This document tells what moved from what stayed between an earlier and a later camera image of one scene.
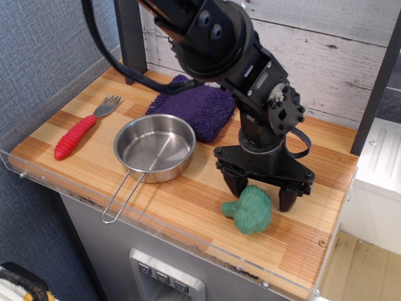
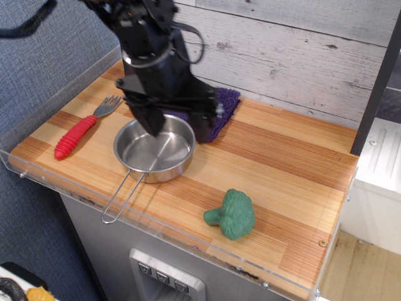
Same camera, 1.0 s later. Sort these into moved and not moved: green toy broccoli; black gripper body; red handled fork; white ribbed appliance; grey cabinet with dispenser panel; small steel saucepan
Moved: black gripper body; green toy broccoli
Not moved: red handled fork; white ribbed appliance; grey cabinet with dispenser panel; small steel saucepan
